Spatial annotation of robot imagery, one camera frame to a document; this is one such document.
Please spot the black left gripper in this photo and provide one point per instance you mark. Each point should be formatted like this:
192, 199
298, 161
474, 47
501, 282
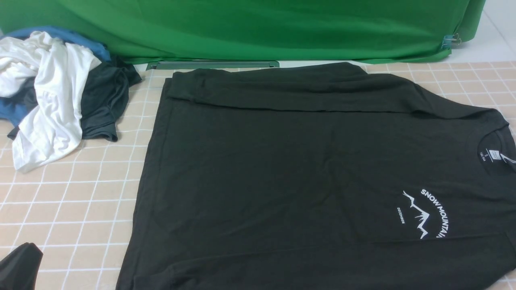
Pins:
18, 270

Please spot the dark gray long-sleeved shirt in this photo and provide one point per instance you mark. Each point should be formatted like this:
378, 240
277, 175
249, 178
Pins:
320, 178

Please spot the white crumpled shirt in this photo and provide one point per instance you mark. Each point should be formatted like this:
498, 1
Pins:
60, 70

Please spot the blue crumpled shirt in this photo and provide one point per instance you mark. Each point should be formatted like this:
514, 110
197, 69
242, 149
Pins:
76, 38

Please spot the dark teal crumpled shirt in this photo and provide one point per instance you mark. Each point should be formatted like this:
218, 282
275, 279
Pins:
104, 100

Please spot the beige grid tablecloth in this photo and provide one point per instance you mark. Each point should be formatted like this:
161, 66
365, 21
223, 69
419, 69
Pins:
78, 210

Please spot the green backdrop cloth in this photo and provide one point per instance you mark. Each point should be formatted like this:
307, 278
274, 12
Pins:
371, 31

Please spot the blue binder clip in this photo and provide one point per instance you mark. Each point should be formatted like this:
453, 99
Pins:
450, 41

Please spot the gray metal rail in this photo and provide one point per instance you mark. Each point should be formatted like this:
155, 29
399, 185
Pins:
195, 64

